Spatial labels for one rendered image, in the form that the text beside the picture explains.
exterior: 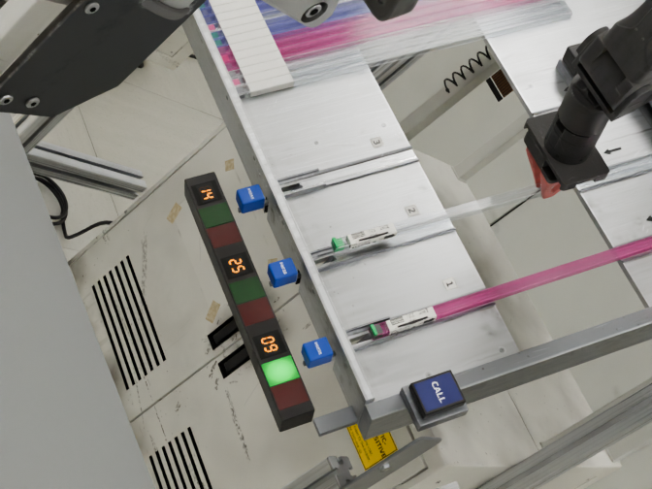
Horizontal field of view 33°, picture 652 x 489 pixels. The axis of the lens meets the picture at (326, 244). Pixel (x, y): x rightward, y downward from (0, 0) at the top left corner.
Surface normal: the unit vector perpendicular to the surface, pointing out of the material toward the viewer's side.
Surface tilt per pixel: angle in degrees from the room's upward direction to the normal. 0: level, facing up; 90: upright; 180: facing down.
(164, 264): 90
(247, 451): 90
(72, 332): 0
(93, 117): 0
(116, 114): 0
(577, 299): 90
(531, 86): 44
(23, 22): 90
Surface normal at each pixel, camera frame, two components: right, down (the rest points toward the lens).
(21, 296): 0.72, -0.56
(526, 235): -0.58, -0.16
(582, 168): 0.11, -0.51
